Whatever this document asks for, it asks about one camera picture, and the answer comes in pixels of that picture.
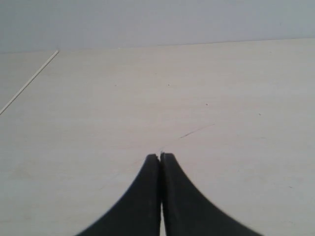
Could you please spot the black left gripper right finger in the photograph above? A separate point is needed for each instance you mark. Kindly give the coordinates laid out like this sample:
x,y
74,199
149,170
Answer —
x,y
186,211

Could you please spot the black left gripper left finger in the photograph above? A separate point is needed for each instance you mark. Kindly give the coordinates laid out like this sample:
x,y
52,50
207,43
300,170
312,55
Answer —
x,y
138,211

